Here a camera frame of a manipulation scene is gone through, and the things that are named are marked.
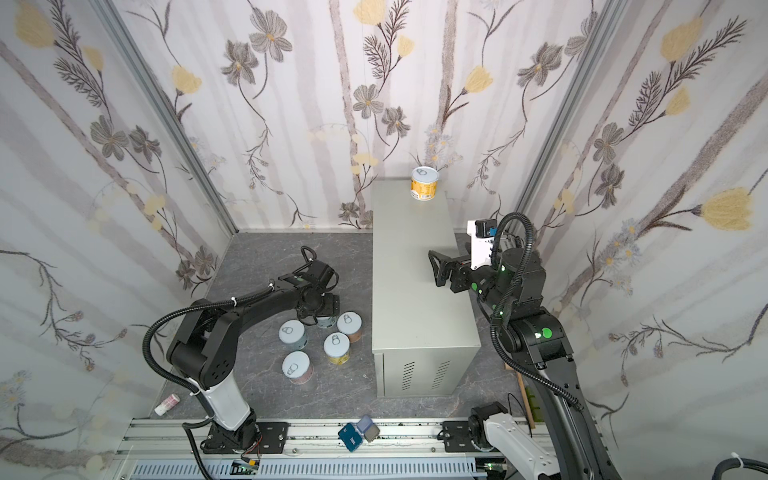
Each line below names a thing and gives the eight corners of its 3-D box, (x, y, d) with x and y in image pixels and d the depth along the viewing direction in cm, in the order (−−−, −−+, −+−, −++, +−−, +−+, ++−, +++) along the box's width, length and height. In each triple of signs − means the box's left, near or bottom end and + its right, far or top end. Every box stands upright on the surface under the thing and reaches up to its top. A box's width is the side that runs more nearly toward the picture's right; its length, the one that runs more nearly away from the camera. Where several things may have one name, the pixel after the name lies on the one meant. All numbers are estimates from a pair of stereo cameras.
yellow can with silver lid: (325, 365, 88) (321, 358, 83) (328, 340, 93) (325, 332, 88) (350, 365, 88) (347, 358, 83) (352, 340, 93) (350, 332, 88)
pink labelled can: (284, 384, 84) (278, 377, 80) (290, 358, 89) (284, 350, 85) (311, 384, 85) (307, 377, 80) (315, 358, 89) (311, 350, 85)
